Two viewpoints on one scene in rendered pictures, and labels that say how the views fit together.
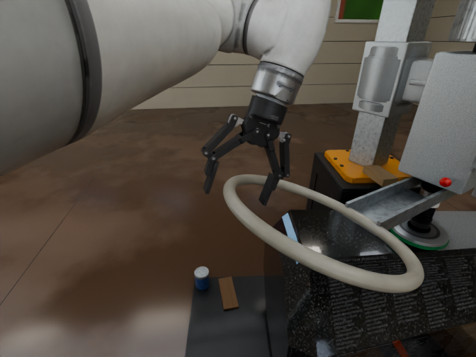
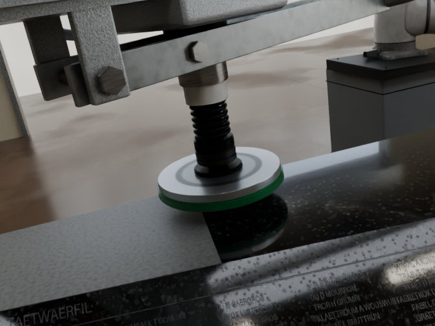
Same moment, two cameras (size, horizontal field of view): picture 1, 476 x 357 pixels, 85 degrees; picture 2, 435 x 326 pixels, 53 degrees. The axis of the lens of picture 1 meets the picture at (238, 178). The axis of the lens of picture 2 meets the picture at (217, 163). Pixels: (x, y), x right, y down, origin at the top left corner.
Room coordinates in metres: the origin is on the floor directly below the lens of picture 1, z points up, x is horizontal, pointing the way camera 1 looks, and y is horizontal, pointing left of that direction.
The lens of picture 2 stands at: (1.57, -0.83, 1.15)
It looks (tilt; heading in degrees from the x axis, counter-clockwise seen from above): 20 degrees down; 174
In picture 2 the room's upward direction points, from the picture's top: 9 degrees counter-clockwise
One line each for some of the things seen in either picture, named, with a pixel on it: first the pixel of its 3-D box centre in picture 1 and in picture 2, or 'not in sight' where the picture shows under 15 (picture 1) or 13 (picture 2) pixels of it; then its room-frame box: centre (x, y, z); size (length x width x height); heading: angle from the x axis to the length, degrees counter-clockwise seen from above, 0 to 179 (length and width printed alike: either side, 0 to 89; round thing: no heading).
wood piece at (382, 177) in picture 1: (379, 175); not in sight; (1.48, -0.91, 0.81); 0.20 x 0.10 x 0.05; 10
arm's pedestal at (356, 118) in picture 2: not in sight; (395, 154); (-0.10, 0.12, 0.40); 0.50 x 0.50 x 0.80; 8
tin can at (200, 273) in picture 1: (202, 278); not in sight; (1.30, 0.25, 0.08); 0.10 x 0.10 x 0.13
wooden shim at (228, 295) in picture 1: (227, 292); not in sight; (1.22, 0.07, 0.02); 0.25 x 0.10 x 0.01; 12
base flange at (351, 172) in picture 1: (367, 163); not in sight; (1.74, -0.95, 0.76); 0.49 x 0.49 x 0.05; 2
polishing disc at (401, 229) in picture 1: (418, 228); (219, 171); (0.87, -0.76, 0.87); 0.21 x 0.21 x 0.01
